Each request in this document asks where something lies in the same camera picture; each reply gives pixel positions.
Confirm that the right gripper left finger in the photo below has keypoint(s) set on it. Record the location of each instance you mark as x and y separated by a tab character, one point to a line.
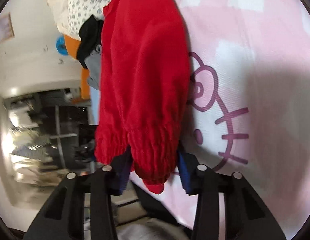
62	215

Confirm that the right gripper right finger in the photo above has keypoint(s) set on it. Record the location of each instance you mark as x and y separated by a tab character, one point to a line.
246	215

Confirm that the red sweater with yellow collar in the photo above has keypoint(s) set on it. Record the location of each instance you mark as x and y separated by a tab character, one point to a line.
144	86

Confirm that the cluttered dark shelf unit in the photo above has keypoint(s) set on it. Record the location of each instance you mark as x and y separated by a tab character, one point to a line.
50	133

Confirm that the pink checked cartoon bedsheet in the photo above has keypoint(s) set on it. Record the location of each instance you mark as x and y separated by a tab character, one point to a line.
249	107

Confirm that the grey garment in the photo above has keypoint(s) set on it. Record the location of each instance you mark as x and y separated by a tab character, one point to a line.
93	63

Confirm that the black garment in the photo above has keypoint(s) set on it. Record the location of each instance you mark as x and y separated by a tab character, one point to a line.
90	34

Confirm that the white floral pillow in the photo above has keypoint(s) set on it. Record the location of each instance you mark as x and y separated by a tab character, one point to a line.
80	10

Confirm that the cream folded blanket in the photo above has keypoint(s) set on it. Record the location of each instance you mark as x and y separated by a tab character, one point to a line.
59	9

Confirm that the blue round wall fan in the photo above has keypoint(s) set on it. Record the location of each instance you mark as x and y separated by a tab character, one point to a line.
61	46

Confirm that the orange bed frame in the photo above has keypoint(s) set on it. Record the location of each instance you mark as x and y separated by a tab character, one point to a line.
72	46

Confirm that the framed wall picture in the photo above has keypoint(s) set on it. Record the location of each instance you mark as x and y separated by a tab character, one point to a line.
6	28

